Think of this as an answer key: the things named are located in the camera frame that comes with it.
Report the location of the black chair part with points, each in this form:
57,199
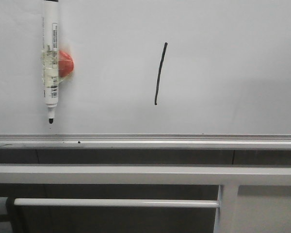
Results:
14,216

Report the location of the white stand upright post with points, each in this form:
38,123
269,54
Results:
227,196

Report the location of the red round magnet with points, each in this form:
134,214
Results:
66,64

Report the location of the white whiteboard marker pen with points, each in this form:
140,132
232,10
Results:
50,56

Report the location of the white round stand bar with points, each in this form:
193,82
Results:
118,203

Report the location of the aluminium whiteboard tray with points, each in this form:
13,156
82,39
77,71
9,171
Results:
147,141

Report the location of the large whiteboard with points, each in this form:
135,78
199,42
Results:
151,67

